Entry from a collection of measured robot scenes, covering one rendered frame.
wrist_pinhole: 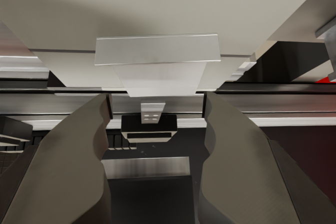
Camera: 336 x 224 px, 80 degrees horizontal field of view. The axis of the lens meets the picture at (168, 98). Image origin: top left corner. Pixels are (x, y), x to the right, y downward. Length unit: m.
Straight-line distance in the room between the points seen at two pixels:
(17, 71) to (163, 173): 0.22
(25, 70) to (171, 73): 0.19
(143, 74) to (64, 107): 0.35
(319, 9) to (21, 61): 0.41
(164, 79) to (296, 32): 0.29
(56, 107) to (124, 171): 0.33
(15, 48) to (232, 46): 0.23
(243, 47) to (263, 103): 0.42
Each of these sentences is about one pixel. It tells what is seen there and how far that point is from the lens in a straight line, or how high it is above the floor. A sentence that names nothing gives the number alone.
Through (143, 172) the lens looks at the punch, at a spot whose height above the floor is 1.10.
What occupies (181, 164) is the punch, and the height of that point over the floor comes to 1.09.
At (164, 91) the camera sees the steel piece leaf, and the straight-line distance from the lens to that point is 0.25.
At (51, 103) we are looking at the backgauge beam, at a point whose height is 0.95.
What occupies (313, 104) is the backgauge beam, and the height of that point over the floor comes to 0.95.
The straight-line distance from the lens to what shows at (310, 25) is 0.43.
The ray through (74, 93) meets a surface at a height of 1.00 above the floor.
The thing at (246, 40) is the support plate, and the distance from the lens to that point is 0.17.
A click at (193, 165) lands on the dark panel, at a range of 0.77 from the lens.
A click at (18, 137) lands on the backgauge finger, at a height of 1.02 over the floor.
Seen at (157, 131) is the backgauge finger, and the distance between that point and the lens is 0.43.
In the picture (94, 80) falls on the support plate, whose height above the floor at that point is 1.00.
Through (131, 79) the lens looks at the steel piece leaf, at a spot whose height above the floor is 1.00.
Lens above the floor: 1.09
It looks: 18 degrees down
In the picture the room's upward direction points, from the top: 178 degrees clockwise
